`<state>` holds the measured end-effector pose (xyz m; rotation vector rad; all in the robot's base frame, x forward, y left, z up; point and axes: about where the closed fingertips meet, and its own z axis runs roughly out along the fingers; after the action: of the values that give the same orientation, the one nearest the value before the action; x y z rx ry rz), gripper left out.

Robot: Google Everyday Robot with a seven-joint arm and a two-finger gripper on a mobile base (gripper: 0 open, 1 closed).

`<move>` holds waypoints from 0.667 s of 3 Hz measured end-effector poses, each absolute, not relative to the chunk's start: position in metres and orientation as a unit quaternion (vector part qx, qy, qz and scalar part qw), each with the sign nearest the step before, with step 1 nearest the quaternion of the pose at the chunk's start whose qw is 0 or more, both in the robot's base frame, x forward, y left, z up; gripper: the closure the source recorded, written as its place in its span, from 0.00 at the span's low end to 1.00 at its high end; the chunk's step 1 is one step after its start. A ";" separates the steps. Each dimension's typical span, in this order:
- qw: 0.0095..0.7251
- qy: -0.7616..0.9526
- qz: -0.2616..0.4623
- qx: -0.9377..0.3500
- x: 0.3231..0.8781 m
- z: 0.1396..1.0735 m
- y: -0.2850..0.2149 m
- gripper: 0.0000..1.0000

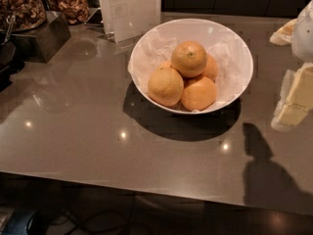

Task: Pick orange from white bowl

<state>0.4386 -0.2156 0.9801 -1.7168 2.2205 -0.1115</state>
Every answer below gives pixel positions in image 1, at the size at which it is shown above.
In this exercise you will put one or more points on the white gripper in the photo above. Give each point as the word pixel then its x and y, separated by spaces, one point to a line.
pixel 303 38

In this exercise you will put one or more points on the white ceramic bowl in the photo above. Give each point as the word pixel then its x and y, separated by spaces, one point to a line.
pixel 195 26

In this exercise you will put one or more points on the hidden back left orange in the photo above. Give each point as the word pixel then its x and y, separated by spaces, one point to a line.
pixel 165 64

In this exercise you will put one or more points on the white paper liner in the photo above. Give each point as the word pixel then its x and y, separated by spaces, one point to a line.
pixel 153 54

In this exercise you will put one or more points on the clear acrylic sign holder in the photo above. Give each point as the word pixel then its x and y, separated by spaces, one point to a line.
pixel 126 19

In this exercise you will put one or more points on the glass jar of dried fruit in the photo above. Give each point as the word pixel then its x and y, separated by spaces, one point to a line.
pixel 74 11

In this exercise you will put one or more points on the glass jar of nuts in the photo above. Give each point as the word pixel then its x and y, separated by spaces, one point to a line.
pixel 29 14

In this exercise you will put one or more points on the metal scoop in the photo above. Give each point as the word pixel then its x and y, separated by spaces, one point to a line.
pixel 11 21

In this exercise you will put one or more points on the blue object on floor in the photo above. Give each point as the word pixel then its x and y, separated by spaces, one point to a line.
pixel 18 222

